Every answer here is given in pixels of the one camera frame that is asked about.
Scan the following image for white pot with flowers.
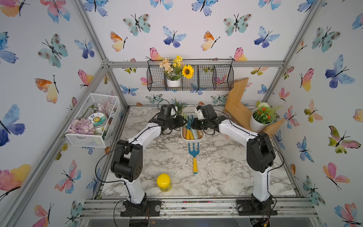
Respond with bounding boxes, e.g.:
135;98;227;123
159;55;194;88

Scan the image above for blue hand rake yellow handle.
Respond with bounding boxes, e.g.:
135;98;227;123
188;143;199;174

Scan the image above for small potted green plant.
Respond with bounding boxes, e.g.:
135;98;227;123
172;98;187;115

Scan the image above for pink purple flower bunch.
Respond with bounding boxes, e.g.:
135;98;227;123
66;118;95;135

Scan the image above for round green tin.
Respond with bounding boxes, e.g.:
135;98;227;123
88;112;107;128

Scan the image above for white wire wall basket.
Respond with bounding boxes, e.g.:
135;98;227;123
65;93;121;148

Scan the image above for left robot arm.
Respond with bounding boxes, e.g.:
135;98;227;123
108;104;187;217

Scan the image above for black wire wall basket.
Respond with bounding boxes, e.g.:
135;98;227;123
147;60;234;93

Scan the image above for green hand rake wooden handle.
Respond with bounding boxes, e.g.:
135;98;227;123
196;130;203;139

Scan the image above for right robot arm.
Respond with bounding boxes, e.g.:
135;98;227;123
191;105;278;217

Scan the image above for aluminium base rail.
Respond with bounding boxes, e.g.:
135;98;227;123
80;197;318;219

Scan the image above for white pot red flowers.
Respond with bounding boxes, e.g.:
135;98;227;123
250;101;278;132

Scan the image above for wooden zigzag shelf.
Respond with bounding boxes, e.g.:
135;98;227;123
225;78;286;137

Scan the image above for white storage box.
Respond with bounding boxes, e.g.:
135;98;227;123
181;113;205;143

